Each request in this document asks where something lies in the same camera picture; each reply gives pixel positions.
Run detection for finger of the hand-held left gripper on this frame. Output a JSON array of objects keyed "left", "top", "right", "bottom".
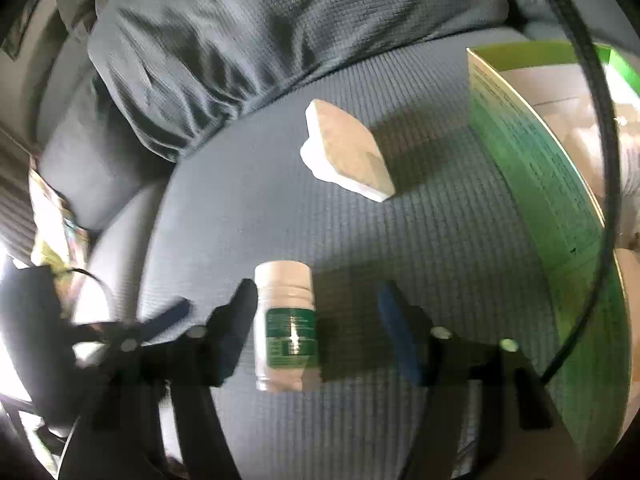
[{"left": 135, "top": 297, "right": 193, "bottom": 346}]

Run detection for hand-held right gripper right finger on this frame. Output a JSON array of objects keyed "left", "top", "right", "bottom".
[{"left": 377, "top": 280, "right": 556, "bottom": 480}]

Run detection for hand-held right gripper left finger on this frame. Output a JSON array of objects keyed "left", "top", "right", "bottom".
[{"left": 117, "top": 279, "right": 259, "bottom": 480}]

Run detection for white bottle with green label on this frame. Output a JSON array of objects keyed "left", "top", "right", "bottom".
[{"left": 252, "top": 260, "right": 321, "bottom": 393}]

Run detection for green cardboard box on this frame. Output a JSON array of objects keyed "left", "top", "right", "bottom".
[{"left": 466, "top": 42, "right": 640, "bottom": 466}]

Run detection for colourful printed bag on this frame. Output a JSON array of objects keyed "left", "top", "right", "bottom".
[{"left": 27, "top": 160, "right": 93, "bottom": 306}]

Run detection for grey sofa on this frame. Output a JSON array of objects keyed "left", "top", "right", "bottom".
[{"left": 0, "top": 0, "right": 640, "bottom": 480}]

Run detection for grey sofa cushion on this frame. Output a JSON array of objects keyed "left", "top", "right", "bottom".
[{"left": 87, "top": 0, "right": 511, "bottom": 163}]

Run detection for black cable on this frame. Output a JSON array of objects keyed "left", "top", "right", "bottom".
[{"left": 515, "top": 0, "right": 623, "bottom": 386}]

